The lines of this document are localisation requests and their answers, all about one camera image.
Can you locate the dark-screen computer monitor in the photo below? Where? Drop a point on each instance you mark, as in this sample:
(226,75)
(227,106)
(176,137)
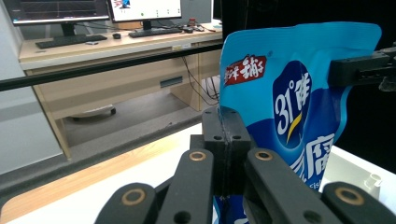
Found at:
(59,11)

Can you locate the short black keyboard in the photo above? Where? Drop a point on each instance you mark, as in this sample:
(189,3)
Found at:
(155,32)

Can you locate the black horizontal frame bar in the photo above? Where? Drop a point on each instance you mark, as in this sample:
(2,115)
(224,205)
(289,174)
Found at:
(93,69)

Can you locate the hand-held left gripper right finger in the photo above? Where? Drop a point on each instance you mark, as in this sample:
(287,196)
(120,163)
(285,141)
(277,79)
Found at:
(238,146)

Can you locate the black curtain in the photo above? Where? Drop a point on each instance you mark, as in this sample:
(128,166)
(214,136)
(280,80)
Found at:
(367,124)

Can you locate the black computer mouse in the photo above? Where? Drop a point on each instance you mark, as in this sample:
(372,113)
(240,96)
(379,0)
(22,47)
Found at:
(116,35)

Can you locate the white cabinet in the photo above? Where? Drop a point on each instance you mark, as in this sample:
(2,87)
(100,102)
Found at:
(21,124)

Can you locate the low flat floor device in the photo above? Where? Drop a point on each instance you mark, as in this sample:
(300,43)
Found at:
(93,112)

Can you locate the white-screen computer monitor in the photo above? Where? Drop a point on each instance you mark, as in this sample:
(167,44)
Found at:
(146,9)

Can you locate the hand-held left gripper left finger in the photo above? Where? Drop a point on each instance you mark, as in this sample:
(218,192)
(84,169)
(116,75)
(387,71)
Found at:
(218,161)

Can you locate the white plastic tray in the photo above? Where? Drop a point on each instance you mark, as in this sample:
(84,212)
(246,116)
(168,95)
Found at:
(348,168)

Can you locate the small desk clutter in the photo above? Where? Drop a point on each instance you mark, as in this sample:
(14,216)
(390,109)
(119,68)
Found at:
(194,26)

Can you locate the blue snack packet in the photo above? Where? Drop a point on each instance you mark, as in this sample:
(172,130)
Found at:
(258,102)

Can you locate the long black keyboard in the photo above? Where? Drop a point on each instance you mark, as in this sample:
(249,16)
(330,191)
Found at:
(71,40)

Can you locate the light wooden desk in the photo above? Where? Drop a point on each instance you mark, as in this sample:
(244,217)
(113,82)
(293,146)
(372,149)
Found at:
(109,84)

